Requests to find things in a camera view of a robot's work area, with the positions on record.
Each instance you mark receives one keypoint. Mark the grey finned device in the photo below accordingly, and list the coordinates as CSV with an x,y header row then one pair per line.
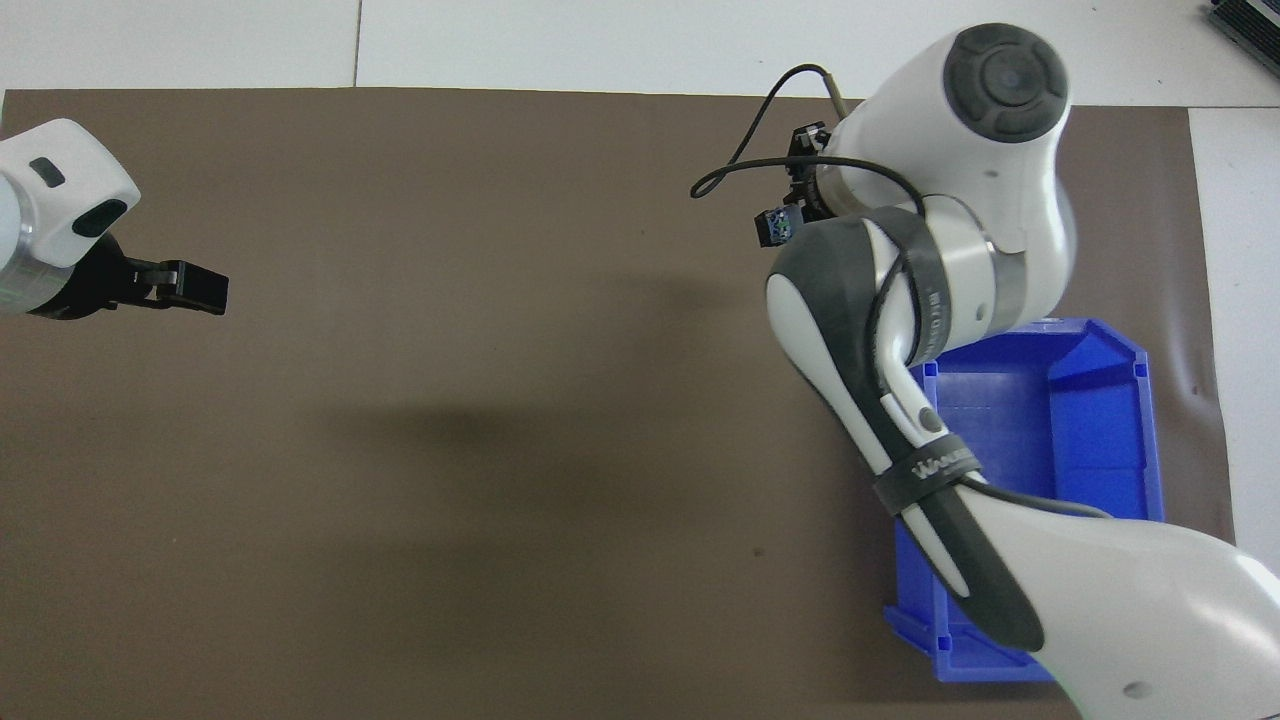
x,y
1250,25

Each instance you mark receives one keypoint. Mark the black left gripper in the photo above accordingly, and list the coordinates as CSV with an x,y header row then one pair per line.
x,y
88,290

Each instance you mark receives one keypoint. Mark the brown table mat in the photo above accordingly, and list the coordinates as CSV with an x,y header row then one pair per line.
x,y
500,450

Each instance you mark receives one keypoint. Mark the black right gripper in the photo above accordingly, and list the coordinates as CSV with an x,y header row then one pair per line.
x,y
818,185

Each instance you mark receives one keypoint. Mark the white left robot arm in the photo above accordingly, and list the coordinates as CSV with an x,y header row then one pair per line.
x,y
55,190

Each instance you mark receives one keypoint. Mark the blue plastic storage bin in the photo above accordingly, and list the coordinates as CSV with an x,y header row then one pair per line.
x,y
1090,430

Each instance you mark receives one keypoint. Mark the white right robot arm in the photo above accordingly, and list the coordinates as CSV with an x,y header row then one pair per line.
x,y
960,200

